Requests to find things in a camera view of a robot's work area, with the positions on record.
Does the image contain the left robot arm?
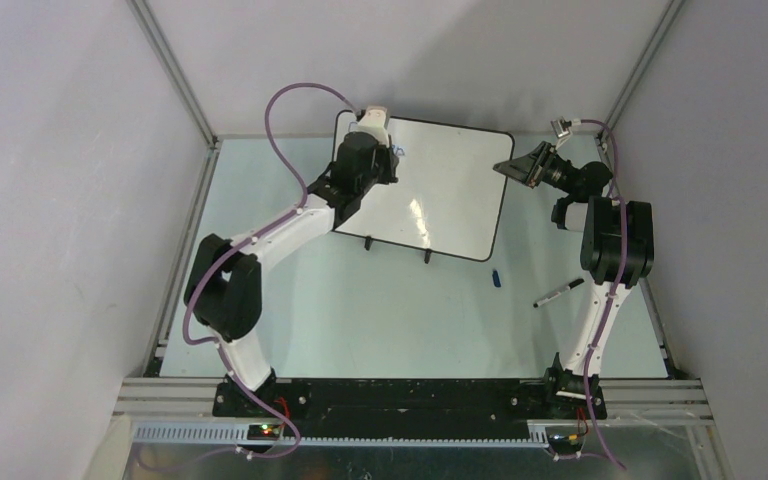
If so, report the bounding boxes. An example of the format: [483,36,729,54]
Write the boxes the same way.
[184,131,399,417]

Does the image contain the wire whiteboard stand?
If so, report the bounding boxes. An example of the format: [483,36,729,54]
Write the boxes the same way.
[362,236,434,265]

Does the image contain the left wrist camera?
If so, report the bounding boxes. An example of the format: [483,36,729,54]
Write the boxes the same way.
[356,106,392,148]

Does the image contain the white whiteboard black frame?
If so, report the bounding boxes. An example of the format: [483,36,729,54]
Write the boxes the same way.
[337,116,515,262]

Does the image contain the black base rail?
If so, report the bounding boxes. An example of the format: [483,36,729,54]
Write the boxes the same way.
[212,378,587,439]

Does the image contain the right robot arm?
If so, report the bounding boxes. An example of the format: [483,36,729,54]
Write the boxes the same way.
[493,142,654,418]

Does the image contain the black marker pen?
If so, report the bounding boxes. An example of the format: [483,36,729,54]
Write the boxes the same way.
[532,277,584,309]

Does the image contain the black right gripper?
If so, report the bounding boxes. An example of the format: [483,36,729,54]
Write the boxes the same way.
[495,140,579,196]

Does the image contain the grey cable duct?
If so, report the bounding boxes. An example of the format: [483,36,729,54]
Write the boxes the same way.
[133,421,549,449]

